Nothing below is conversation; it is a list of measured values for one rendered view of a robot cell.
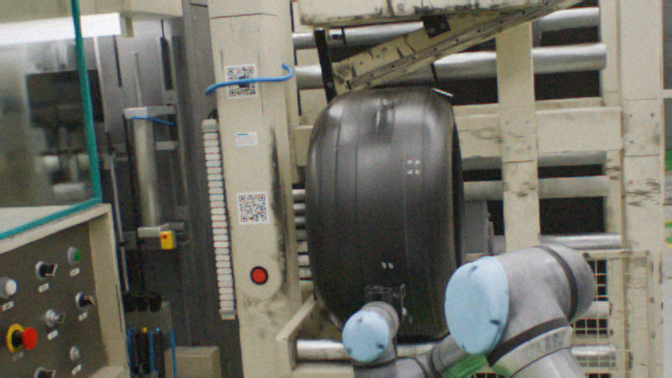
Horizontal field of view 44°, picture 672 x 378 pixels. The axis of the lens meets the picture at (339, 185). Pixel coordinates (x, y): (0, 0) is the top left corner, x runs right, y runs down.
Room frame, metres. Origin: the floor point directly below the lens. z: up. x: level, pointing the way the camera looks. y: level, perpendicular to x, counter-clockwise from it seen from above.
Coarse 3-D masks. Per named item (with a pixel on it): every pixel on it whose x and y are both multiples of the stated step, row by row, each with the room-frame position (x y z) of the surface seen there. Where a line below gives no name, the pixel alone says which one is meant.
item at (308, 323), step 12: (312, 300) 2.02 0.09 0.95; (300, 312) 1.92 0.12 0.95; (312, 312) 1.97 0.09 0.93; (288, 324) 1.84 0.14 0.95; (300, 324) 1.86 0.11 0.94; (312, 324) 1.96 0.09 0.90; (324, 324) 2.08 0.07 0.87; (288, 336) 1.76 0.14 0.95; (300, 336) 1.85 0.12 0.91; (312, 336) 1.96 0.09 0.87; (288, 348) 1.75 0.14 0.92; (288, 360) 1.74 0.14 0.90; (288, 372) 1.74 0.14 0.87
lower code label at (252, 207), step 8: (256, 192) 1.87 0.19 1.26; (264, 192) 1.87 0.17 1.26; (240, 200) 1.88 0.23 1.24; (248, 200) 1.87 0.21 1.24; (256, 200) 1.87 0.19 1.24; (264, 200) 1.87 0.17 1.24; (240, 208) 1.88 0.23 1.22; (248, 208) 1.88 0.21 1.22; (256, 208) 1.87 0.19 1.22; (264, 208) 1.87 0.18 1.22; (240, 216) 1.88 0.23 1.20; (248, 216) 1.88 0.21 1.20; (256, 216) 1.87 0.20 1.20; (264, 216) 1.87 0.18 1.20; (240, 224) 1.88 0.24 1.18
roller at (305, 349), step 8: (296, 344) 1.79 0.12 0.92; (304, 344) 1.78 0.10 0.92; (312, 344) 1.78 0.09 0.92; (320, 344) 1.77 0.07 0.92; (328, 344) 1.77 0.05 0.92; (336, 344) 1.77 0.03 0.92; (400, 344) 1.73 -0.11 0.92; (408, 344) 1.73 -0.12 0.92; (416, 344) 1.73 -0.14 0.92; (424, 344) 1.72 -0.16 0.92; (432, 344) 1.72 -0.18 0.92; (296, 352) 1.78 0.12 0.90; (304, 352) 1.77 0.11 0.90; (312, 352) 1.77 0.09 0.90; (320, 352) 1.77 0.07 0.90; (328, 352) 1.76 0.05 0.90; (336, 352) 1.76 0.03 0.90; (344, 352) 1.75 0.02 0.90; (400, 352) 1.73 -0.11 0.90; (408, 352) 1.72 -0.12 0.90; (416, 352) 1.72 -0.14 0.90; (424, 352) 1.72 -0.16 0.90
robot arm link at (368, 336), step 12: (360, 312) 1.34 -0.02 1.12; (372, 312) 1.33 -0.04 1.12; (384, 312) 1.37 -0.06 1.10; (348, 324) 1.30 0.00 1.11; (360, 324) 1.29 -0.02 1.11; (372, 324) 1.29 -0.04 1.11; (384, 324) 1.31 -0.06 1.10; (348, 336) 1.30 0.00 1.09; (360, 336) 1.29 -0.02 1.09; (372, 336) 1.29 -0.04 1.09; (384, 336) 1.29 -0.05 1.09; (348, 348) 1.30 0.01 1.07; (360, 348) 1.29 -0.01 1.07; (372, 348) 1.28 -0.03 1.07; (384, 348) 1.29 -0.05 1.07; (360, 360) 1.29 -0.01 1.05; (372, 360) 1.30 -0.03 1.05; (384, 360) 1.31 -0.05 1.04
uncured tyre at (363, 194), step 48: (336, 96) 1.87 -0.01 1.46; (384, 96) 1.80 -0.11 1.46; (432, 96) 1.80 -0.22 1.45; (336, 144) 1.69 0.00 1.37; (384, 144) 1.67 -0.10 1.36; (432, 144) 1.67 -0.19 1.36; (336, 192) 1.64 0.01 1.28; (384, 192) 1.62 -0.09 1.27; (432, 192) 1.61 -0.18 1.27; (336, 240) 1.62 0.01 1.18; (384, 240) 1.60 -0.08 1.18; (432, 240) 1.60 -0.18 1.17; (336, 288) 1.64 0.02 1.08; (432, 288) 1.61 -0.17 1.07; (432, 336) 1.73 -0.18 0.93
